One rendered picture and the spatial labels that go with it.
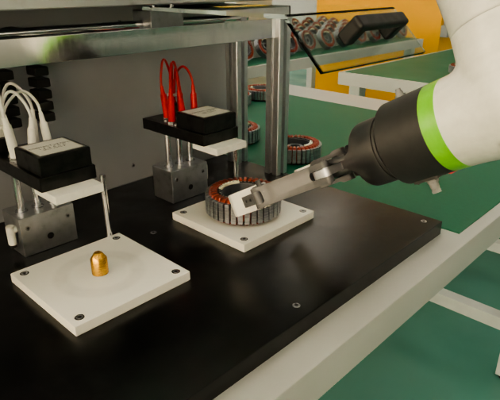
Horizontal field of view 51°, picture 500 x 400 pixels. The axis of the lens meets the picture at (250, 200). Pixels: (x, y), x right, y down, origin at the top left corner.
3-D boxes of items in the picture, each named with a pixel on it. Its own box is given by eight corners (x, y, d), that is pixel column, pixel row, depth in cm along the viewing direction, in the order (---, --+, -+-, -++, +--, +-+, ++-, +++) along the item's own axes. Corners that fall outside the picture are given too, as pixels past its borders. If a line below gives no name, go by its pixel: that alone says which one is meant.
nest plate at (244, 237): (313, 217, 79) (313, 210, 78) (244, 252, 69) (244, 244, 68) (242, 192, 88) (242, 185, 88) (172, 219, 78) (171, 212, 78)
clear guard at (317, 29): (425, 53, 73) (431, 8, 71) (322, 75, 57) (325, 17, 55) (255, 36, 94) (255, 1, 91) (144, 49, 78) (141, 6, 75)
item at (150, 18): (183, 32, 80) (182, 4, 78) (151, 35, 76) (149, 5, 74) (165, 30, 82) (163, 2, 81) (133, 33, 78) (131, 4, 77)
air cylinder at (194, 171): (208, 191, 88) (207, 160, 86) (173, 204, 83) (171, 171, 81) (189, 183, 92) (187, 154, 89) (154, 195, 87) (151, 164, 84)
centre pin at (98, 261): (112, 271, 62) (109, 251, 61) (97, 278, 60) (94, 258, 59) (102, 266, 63) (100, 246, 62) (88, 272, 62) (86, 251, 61)
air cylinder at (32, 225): (78, 239, 72) (73, 201, 70) (25, 258, 67) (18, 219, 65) (60, 228, 75) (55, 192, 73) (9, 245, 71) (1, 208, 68)
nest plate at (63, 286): (190, 279, 62) (190, 271, 62) (76, 336, 52) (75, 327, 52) (120, 240, 72) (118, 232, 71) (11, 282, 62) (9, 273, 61)
